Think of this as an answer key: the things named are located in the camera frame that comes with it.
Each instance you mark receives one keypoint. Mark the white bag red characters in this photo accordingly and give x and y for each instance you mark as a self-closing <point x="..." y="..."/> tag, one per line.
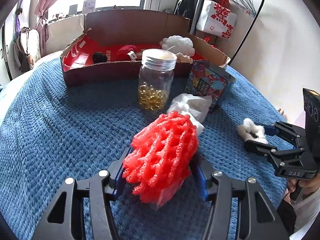
<point x="216" y="20"/>

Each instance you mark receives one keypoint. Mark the glass jar with capsules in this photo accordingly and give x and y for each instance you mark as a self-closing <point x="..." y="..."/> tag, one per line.
<point x="155" y="78"/>

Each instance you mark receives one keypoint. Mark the white tissue pack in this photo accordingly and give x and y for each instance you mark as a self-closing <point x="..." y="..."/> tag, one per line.
<point x="197" y="107"/>

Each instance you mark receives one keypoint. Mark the red foam net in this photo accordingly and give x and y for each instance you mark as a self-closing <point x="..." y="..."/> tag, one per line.
<point x="159" y="162"/>

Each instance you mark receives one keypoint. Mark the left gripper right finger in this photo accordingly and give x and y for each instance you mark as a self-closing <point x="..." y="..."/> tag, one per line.
<point x="201" y="169"/>

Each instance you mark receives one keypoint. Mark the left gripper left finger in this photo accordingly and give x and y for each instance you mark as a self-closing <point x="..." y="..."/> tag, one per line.
<point x="116" y="182"/>

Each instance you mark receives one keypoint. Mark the black camera box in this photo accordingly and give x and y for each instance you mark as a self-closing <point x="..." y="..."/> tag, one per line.
<point x="312" y="112"/>

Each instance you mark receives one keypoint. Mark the black fluffy scrunchie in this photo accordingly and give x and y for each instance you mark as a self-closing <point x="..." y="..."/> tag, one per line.
<point x="99" y="57"/>

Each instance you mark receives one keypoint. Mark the white cotton piece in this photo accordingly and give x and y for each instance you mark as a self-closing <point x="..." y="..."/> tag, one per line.
<point x="250" y="131"/>

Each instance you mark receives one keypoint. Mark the colourful patterned box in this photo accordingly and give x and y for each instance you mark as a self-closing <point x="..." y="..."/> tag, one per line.
<point x="208" y="79"/>

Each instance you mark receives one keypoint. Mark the white mesh bath pouf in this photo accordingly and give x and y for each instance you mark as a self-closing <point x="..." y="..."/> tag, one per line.
<point x="178" y="44"/>

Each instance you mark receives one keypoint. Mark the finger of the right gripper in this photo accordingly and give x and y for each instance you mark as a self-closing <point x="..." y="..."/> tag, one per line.
<point x="258" y="148"/>
<point x="271" y="130"/>

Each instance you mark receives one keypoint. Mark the blue knitted blanket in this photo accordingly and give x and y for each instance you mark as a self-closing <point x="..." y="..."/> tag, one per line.
<point x="52" y="132"/>

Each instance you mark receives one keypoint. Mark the red lined cardboard box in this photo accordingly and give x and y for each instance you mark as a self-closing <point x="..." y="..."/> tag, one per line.
<point x="120" y="28"/>

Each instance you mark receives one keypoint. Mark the red plush item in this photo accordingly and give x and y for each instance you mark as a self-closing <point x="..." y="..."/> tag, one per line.
<point x="122" y="54"/>

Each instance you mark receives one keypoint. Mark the person right hand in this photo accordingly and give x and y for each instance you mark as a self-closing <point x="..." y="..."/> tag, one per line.
<point x="309" y="186"/>

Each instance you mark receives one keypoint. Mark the dark hanging jacket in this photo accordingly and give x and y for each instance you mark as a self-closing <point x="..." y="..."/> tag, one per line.
<point x="189" y="9"/>

